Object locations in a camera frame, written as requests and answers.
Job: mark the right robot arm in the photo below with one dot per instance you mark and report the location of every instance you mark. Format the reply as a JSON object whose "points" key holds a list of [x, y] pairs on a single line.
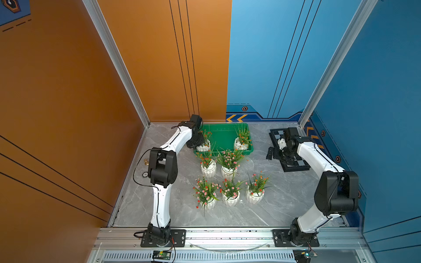
{"points": [[337, 192]]}

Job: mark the red flower pot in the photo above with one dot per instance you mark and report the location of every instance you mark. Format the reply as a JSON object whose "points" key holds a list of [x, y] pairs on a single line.
{"points": [[206, 145], [208, 164]]}

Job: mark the orange flower pot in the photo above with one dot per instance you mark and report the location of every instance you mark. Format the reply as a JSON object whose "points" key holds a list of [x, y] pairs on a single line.
{"points": [[256, 188], [243, 139]]}

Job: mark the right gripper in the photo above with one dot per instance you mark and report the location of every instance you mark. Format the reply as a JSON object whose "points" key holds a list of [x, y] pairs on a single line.
{"points": [[276, 155]]}

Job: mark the pink flower pot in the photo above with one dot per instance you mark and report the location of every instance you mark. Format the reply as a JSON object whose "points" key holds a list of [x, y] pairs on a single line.
{"points": [[230, 162], [230, 191], [206, 193]]}

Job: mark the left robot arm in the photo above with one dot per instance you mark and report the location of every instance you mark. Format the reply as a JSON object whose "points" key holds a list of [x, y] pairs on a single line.
{"points": [[163, 172]]}

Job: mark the left green circuit board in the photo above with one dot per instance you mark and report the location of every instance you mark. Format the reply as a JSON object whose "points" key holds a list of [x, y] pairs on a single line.
{"points": [[161, 255]]}

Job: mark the green plastic storage tray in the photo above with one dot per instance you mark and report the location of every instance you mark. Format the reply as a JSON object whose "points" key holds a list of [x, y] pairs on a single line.
{"points": [[223, 135]]}

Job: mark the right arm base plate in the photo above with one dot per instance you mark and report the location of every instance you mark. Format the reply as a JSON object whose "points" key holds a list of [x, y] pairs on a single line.
{"points": [[284, 238]]}

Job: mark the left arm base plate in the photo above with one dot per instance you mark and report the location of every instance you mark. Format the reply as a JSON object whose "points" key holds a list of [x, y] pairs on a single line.
{"points": [[168, 238]]}

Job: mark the aluminium front rail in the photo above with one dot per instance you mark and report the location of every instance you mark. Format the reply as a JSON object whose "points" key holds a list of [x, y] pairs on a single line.
{"points": [[234, 238]]}

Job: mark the right circuit board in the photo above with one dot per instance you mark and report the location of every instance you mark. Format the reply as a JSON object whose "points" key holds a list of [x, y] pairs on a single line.
{"points": [[304, 256]]}

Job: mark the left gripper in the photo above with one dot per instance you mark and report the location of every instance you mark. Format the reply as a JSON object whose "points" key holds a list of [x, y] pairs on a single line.
{"points": [[191, 145]]}

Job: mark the black white chessboard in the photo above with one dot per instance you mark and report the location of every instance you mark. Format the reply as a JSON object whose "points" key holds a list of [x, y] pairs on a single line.
{"points": [[303, 165]]}

